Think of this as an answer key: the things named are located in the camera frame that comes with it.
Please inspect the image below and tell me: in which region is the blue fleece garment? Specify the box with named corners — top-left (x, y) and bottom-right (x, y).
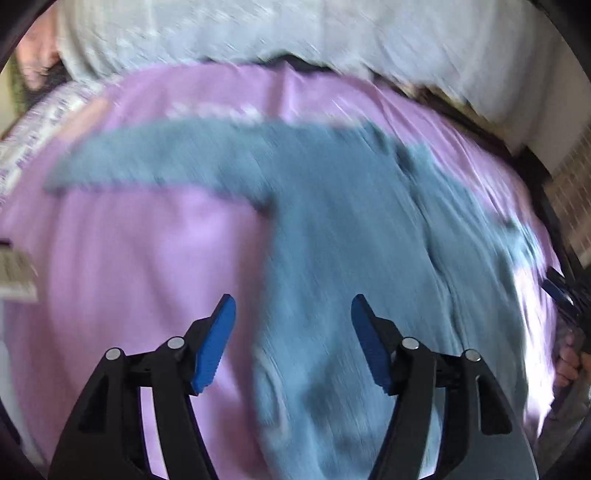
top-left (47, 118), bottom-right (541, 479)

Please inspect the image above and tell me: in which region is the person's right hand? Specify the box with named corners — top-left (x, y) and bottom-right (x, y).
top-left (554, 333), bottom-right (581, 389)

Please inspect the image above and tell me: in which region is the plaid checkered fabric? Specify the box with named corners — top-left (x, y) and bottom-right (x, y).
top-left (545, 129), bottom-right (591, 266)

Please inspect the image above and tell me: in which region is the brown folded blankets stack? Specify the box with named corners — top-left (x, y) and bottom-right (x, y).
top-left (394, 82), bottom-right (525, 156)

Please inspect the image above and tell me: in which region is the purple printed bed sheet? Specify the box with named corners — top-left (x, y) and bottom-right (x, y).
top-left (1, 63), bottom-right (557, 479)

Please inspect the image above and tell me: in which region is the white lace cover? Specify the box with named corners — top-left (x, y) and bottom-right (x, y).
top-left (57, 1), bottom-right (559, 144)

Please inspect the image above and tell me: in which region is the floral white purple bedding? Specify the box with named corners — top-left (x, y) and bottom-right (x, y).
top-left (1, 80), bottom-right (111, 206)

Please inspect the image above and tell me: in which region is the pink floral pillow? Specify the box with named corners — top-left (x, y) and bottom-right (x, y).
top-left (16, 6), bottom-right (59, 91)

